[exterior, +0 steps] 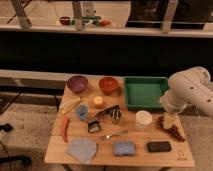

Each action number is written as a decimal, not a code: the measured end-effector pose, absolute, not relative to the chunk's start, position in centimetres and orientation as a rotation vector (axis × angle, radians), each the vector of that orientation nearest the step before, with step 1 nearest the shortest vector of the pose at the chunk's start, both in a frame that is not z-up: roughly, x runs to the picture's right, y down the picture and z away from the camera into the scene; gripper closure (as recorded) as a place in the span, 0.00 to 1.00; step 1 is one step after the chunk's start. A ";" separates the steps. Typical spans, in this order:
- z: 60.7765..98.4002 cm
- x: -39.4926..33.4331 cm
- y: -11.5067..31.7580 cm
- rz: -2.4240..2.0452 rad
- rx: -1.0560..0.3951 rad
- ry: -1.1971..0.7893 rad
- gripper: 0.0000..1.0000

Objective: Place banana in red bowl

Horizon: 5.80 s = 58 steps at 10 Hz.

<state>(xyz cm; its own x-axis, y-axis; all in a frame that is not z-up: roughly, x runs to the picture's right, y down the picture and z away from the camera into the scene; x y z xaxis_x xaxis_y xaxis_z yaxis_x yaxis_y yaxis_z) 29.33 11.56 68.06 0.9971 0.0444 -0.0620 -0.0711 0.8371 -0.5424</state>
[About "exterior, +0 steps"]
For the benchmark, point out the green plastic tray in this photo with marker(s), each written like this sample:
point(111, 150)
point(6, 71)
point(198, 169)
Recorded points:
point(143, 93)

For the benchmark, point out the dark red grapes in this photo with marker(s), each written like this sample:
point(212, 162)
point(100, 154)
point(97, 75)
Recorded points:
point(172, 131)

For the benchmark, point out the blue sponge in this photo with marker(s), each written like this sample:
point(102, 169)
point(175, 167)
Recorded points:
point(124, 149)

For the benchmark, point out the red bowl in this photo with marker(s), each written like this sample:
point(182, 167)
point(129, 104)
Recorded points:
point(108, 85)

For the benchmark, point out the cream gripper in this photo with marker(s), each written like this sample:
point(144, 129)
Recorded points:
point(168, 120)

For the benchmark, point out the black rectangular block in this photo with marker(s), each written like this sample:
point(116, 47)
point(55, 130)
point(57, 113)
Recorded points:
point(159, 146)

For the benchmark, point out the blue cup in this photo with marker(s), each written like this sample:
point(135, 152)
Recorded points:
point(82, 112)

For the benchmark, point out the yellow apple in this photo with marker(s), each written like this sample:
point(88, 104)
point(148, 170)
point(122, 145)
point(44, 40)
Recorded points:
point(98, 101)

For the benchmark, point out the small metal cup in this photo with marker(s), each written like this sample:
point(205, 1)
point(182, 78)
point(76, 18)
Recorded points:
point(115, 116)

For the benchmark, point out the purple bowl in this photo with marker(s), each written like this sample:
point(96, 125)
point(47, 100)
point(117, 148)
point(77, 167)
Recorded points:
point(77, 83)

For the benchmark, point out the blue grey cloth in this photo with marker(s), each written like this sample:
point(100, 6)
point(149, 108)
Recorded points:
point(82, 149)

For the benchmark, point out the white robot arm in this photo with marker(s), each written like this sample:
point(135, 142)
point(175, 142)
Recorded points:
point(188, 86)

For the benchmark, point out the yellow banana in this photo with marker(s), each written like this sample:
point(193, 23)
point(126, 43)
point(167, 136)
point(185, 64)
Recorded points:
point(67, 106)

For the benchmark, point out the red chili pepper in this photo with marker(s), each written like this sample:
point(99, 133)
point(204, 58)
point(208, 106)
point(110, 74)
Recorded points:
point(64, 127)

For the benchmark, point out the white cup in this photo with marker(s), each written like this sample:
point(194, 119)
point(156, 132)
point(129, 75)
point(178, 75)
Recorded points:
point(143, 119)

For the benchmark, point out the silver fork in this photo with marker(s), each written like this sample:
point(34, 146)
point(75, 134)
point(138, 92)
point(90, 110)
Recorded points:
point(108, 136)

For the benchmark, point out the wooden table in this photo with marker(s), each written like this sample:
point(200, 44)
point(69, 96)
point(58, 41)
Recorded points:
point(179, 156)

